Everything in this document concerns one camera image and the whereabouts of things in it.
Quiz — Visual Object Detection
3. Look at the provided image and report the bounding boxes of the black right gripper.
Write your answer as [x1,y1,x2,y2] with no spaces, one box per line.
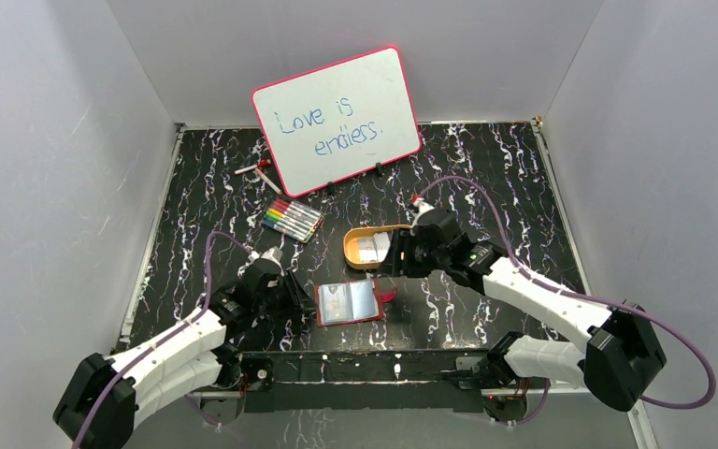
[375,229,449,280]

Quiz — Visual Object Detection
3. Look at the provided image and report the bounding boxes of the stack of silver cards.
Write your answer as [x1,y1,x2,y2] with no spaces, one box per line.
[357,232,391,264]

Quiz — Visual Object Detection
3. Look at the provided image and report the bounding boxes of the red card holder wallet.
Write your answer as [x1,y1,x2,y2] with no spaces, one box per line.
[315,279,397,327]

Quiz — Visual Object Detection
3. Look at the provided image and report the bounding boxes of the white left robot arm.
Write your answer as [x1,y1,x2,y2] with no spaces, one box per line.
[52,251,316,448]

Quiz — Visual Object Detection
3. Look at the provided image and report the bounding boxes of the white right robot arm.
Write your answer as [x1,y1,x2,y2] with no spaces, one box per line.
[377,208,667,412]

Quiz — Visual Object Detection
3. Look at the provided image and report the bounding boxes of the orange card tray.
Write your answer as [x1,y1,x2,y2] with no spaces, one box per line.
[343,224,410,270]

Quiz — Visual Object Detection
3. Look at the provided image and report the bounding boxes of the pack of coloured markers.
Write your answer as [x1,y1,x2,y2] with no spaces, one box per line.
[262,198,323,243]

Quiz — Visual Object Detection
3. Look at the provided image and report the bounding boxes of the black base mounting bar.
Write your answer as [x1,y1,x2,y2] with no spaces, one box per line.
[182,350,549,423]

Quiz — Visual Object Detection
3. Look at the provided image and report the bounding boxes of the white marker pen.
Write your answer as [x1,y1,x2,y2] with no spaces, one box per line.
[254,168,281,196]

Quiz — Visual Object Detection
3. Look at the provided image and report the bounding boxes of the red capped white marker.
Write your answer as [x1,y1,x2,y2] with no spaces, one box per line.
[234,159,272,176]

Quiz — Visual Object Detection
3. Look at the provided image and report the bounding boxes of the pink framed whiteboard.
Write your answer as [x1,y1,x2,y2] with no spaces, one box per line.
[251,46,422,198]

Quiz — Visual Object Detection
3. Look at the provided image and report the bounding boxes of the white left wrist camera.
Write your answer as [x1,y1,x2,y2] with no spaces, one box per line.
[248,247,282,266]

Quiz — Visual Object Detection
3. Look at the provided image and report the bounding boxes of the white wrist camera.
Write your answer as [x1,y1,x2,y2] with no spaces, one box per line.
[248,247,282,266]
[410,195,434,227]

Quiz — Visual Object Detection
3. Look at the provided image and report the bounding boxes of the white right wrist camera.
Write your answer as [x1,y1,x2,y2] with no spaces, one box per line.
[410,195,434,227]

